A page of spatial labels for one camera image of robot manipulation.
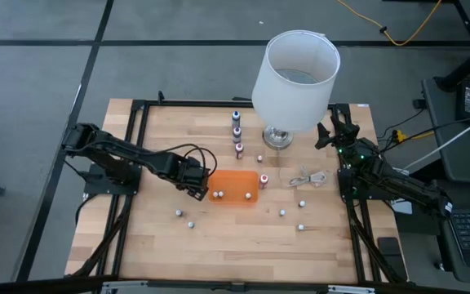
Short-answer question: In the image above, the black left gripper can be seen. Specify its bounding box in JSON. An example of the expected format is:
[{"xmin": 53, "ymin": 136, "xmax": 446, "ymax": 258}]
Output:
[{"xmin": 163, "ymin": 154, "xmax": 212, "ymax": 202}]

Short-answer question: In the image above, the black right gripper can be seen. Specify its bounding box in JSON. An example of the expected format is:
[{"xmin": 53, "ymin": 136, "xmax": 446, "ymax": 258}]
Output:
[{"xmin": 315, "ymin": 116, "xmax": 377, "ymax": 164}]

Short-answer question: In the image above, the orange translucent plastic bin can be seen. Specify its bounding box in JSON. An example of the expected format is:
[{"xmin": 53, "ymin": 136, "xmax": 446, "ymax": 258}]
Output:
[{"xmin": 207, "ymin": 169, "xmax": 260, "ymax": 205}]

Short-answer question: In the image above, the white shade silver table lamp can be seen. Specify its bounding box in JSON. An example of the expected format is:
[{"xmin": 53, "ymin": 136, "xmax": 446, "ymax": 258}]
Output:
[{"xmin": 251, "ymin": 29, "xmax": 341, "ymax": 150}]

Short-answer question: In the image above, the white paper slip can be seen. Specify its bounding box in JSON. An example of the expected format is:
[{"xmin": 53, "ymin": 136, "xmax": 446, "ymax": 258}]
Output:
[{"xmin": 392, "ymin": 198, "xmax": 414, "ymax": 216}]

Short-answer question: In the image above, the black smartphone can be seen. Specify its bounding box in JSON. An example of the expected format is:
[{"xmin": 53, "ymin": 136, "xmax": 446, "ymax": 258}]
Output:
[{"xmin": 376, "ymin": 236, "xmax": 408, "ymax": 282}]

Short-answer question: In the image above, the dark grey side table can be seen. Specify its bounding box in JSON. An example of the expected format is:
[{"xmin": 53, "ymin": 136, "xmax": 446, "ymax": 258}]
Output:
[{"xmin": 421, "ymin": 76, "xmax": 470, "ymax": 185}]

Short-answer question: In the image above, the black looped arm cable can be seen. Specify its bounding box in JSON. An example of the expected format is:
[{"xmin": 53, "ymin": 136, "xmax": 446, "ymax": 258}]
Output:
[{"xmin": 168, "ymin": 142, "xmax": 219, "ymax": 177}]

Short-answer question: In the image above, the clear bundled lamp cord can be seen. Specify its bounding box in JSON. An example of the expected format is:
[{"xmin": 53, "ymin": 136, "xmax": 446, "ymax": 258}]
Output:
[{"xmin": 276, "ymin": 147, "xmax": 328, "ymax": 189}]

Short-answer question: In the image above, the black aluminium table frame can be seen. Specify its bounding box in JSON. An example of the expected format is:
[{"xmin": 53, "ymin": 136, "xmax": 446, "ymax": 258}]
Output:
[{"xmin": 65, "ymin": 90, "xmax": 408, "ymax": 294}]

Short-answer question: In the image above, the yellow floor extension cable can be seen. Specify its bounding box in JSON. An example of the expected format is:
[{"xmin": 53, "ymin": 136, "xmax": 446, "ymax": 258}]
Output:
[{"xmin": 335, "ymin": 0, "xmax": 444, "ymax": 47}]

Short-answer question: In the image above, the white cable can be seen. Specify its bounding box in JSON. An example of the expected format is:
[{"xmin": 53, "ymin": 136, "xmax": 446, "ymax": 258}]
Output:
[{"xmin": 401, "ymin": 109, "xmax": 470, "ymax": 172}]

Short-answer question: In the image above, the black desk leg frame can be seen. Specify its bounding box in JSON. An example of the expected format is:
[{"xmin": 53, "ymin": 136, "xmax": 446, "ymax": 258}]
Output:
[{"xmin": 434, "ymin": 0, "xmax": 470, "ymax": 93}]

